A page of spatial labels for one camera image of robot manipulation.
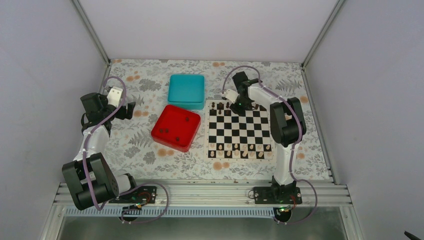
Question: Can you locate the red plastic tray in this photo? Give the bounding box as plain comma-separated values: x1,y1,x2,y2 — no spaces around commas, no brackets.
150,104,201,153

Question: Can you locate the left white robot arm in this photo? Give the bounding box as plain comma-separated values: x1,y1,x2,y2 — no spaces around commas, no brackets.
61,87,140,210

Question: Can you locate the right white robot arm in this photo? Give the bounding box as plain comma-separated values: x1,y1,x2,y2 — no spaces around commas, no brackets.
222,71,307,204

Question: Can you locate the floral patterned table mat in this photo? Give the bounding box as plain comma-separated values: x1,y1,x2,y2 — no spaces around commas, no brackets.
103,59,330,181

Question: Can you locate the black white chessboard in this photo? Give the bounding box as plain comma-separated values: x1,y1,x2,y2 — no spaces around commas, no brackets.
204,100,276,163

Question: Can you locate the teal plastic box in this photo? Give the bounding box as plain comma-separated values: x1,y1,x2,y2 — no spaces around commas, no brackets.
167,74,206,110

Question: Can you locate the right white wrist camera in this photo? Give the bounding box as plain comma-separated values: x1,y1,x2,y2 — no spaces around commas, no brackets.
222,89,239,104

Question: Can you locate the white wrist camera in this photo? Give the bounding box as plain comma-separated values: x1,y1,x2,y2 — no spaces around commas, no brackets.
222,89,239,104
106,86,123,108

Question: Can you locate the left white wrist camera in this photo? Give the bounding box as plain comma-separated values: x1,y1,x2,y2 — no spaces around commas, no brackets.
106,86,123,108

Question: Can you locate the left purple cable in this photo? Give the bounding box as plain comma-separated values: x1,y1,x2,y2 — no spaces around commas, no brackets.
81,76,170,225

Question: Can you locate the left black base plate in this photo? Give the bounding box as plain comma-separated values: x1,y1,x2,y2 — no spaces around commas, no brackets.
109,185,157,205

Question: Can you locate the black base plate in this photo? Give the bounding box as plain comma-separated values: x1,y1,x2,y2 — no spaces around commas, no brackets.
109,185,157,205
250,186,303,205

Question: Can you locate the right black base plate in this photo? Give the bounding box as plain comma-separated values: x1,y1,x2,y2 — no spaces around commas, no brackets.
250,186,303,205

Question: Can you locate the aluminium corner post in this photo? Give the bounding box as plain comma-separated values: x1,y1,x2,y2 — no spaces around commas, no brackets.
71,0,110,64

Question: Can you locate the aluminium mounting rail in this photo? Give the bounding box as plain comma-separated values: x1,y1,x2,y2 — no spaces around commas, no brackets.
52,180,353,208

